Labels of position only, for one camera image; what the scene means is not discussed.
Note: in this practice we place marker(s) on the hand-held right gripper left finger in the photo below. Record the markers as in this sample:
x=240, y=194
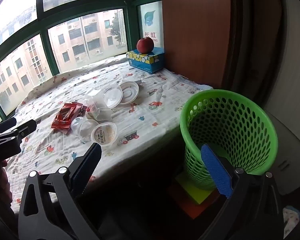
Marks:
x=88, y=165

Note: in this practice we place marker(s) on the green plastic mesh wastebasket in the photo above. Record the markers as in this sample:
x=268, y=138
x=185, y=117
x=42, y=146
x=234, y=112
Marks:
x=230, y=127

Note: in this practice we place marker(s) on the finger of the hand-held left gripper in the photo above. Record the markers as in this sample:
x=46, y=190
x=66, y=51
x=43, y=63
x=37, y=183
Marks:
x=5, y=124
x=26, y=128

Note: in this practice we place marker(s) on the brown wooden wardrobe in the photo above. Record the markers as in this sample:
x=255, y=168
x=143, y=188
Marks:
x=195, y=30

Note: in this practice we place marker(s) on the green window frame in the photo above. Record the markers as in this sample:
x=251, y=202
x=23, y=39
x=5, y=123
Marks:
x=131, y=22

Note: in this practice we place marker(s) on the printed cloth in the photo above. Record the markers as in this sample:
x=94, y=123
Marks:
x=291, y=220

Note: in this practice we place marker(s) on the beige apartment building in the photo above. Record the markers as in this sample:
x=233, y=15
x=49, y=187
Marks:
x=72, y=42

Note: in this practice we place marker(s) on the blue spotted tissue box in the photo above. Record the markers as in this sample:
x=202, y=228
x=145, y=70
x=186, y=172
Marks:
x=150, y=63

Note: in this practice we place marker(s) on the clear square plastic container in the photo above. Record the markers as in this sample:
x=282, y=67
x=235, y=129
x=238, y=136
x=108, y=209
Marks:
x=98, y=106

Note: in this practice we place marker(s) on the dark red snack wrapper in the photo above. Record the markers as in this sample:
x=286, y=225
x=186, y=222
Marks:
x=84, y=108

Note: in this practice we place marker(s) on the yellow foam tile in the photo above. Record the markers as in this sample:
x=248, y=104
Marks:
x=197, y=195

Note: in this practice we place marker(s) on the red apple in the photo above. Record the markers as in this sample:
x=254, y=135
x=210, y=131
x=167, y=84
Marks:
x=145, y=45

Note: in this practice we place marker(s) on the clear plastic cup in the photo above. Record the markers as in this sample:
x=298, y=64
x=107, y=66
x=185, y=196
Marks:
x=82, y=128

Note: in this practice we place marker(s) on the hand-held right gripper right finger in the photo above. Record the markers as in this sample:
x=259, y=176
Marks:
x=216, y=172

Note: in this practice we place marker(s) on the white window sticker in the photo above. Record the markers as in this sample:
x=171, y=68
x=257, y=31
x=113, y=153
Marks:
x=150, y=17

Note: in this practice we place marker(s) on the orange foam tile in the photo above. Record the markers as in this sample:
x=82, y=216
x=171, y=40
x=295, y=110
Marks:
x=195, y=210

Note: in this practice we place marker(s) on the white round plastic lid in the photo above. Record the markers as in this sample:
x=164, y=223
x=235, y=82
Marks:
x=129, y=92

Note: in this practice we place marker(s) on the labelled plastic pudding cup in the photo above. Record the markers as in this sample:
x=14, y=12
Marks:
x=104, y=135

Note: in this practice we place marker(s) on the clear round plastic lid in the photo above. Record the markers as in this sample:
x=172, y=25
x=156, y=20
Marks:
x=113, y=96

